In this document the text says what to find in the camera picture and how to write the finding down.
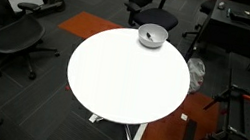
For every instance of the black kick scooter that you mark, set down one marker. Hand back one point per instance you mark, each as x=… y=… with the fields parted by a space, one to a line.
x=55 y=1

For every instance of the small white paper piece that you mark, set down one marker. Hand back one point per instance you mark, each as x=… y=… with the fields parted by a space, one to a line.
x=184 y=117

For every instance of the grey computer mouse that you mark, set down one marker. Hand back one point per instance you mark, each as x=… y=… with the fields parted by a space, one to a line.
x=221 y=5

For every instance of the black desk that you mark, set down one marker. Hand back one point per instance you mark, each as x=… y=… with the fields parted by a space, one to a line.
x=225 y=32

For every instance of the white plastic bag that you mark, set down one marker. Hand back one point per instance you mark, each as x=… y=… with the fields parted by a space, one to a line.
x=195 y=74

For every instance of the white table base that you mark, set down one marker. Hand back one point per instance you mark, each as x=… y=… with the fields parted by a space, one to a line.
x=137 y=139

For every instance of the black padded office chair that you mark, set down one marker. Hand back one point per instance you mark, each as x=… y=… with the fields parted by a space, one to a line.
x=157 y=17

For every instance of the black swivel chair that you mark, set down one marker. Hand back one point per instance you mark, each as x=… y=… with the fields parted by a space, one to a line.
x=207 y=7

